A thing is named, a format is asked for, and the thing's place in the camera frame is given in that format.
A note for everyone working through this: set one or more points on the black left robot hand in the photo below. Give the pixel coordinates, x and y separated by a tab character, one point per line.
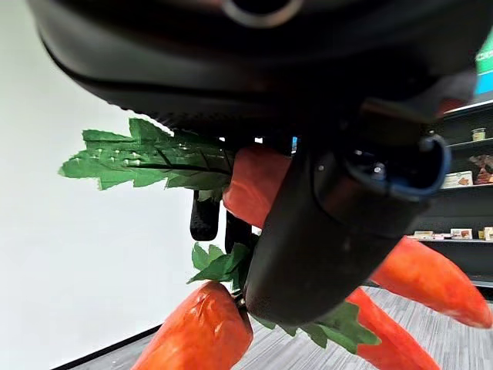
239	77

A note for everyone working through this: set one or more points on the long orange carrot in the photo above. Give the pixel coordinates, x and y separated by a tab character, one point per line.
254	181

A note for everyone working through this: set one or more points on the thick orange carrot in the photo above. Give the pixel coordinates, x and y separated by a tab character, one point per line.
200	331

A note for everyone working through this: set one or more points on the slim orange carrot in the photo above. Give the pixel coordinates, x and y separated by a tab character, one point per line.
389	339

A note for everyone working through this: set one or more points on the black shelf unit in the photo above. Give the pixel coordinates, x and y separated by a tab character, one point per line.
462	125

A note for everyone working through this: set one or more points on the white box with green print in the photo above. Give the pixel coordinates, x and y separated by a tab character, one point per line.
457	180

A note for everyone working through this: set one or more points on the flat pale box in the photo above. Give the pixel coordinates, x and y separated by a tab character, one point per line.
423	234

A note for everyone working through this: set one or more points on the green and blue sign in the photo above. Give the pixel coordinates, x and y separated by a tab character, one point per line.
485	73

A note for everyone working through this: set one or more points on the small pale jar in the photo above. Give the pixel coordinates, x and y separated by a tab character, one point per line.
478	135

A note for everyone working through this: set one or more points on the brown patterned package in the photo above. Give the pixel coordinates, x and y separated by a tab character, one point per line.
482	169

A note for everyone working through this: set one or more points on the white box with brown print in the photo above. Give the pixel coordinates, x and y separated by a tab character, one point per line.
461	233

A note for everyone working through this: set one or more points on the pale yellow box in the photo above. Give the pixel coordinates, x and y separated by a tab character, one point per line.
487	234

